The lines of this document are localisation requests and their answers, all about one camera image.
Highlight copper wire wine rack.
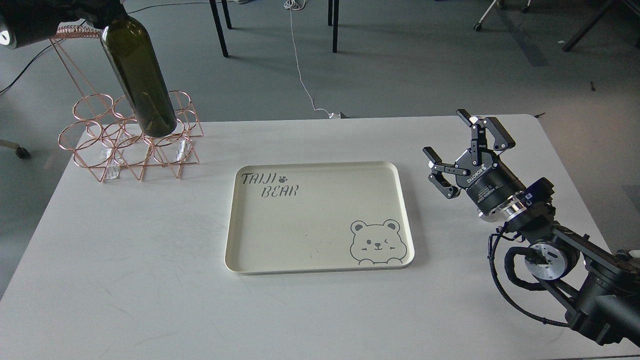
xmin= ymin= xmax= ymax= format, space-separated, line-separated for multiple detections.
xmin=50 ymin=25 xmax=204 ymax=183

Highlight black floor cables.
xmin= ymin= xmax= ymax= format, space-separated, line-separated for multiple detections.
xmin=0 ymin=0 xmax=211 ymax=97

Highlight chair caster base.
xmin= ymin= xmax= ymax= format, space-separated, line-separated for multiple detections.
xmin=472 ymin=0 xmax=532 ymax=32

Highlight dark green wine bottle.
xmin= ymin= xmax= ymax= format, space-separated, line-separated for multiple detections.
xmin=100 ymin=14 xmax=178 ymax=138

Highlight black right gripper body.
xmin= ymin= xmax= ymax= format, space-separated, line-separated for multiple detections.
xmin=452 ymin=152 xmax=526 ymax=221

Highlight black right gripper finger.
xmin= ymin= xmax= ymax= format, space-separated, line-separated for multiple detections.
xmin=422 ymin=146 xmax=470 ymax=199
xmin=455 ymin=109 xmax=516 ymax=166

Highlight cream bear serving tray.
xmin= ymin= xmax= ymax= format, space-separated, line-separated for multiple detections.
xmin=224 ymin=161 xmax=415 ymax=275

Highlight black table legs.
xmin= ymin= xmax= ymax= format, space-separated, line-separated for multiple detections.
xmin=209 ymin=0 xmax=340 ymax=59

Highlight black caster wheel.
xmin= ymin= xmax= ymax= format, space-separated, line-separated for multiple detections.
xmin=0 ymin=139 xmax=31 ymax=160

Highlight white floor cable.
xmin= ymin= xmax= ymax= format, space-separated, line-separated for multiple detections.
xmin=283 ymin=0 xmax=342 ymax=119

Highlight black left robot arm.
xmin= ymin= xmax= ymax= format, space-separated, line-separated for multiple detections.
xmin=0 ymin=0 xmax=127 ymax=49

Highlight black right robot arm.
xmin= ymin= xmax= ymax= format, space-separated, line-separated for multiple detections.
xmin=423 ymin=109 xmax=640 ymax=346

